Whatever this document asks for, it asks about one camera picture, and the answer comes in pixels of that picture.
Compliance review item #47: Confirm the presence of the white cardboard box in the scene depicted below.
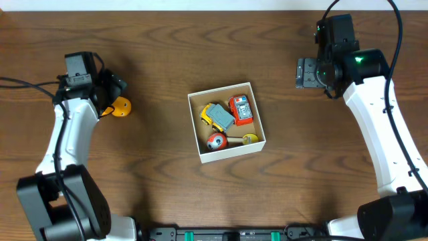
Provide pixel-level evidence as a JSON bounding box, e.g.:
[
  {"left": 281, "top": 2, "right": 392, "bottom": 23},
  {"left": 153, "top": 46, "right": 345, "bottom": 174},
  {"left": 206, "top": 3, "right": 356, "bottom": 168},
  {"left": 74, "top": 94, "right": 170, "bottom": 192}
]
[{"left": 188, "top": 82, "right": 266, "bottom": 163}]

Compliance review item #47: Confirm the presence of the red toy ball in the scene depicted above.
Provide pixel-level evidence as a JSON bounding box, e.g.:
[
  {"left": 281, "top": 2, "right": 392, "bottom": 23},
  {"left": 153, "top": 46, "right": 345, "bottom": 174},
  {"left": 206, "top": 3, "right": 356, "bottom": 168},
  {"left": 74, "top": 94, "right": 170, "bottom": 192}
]
[{"left": 207, "top": 133, "right": 227, "bottom": 151}]

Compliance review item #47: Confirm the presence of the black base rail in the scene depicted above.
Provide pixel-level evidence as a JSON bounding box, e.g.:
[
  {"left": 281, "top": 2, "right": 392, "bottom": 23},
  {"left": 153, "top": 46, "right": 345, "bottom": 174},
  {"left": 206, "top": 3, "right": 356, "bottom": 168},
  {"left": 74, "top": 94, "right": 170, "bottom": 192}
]
[{"left": 141, "top": 224, "right": 327, "bottom": 241}]

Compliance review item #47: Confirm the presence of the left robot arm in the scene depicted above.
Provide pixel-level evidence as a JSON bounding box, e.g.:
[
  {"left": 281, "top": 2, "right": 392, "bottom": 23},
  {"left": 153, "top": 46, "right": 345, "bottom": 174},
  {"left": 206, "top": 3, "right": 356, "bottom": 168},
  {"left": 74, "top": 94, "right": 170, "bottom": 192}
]
[{"left": 17, "top": 52, "right": 138, "bottom": 241}]

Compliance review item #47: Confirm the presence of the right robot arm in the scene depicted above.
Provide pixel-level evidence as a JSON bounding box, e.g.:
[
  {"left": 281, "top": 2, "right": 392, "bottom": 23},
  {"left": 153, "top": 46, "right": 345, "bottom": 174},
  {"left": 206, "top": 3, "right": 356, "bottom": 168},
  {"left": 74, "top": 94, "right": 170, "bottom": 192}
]
[{"left": 296, "top": 14, "right": 427, "bottom": 240}]

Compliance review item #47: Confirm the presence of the wooden mouse rattle drum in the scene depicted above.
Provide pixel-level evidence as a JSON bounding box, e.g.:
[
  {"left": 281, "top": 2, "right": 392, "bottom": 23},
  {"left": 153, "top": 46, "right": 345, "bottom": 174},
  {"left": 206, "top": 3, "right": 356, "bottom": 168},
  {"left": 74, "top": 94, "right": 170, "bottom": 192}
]
[{"left": 227, "top": 133, "right": 259, "bottom": 145}]

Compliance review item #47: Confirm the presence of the orange dinosaur toy figure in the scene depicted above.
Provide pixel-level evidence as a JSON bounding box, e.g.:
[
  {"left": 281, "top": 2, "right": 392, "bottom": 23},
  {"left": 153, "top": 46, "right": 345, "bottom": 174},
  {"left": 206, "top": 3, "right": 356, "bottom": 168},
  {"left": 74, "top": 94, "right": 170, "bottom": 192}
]
[{"left": 101, "top": 96, "right": 132, "bottom": 117}]

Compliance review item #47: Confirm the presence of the red toy fire truck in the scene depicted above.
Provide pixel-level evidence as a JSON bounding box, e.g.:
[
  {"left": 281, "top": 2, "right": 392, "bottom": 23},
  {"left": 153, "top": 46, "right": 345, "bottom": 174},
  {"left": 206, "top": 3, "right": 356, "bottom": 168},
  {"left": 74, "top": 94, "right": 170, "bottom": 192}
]
[{"left": 229, "top": 94, "right": 253, "bottom": 126}]

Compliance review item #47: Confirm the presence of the yellow grey toy dump truck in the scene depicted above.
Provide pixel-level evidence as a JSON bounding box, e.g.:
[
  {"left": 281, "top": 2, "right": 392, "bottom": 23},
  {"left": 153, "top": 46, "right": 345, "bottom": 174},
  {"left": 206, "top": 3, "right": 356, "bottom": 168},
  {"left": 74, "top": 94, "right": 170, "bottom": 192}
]
[{"left": 200, "top": 102, "right": 234, "bottom": 133}]

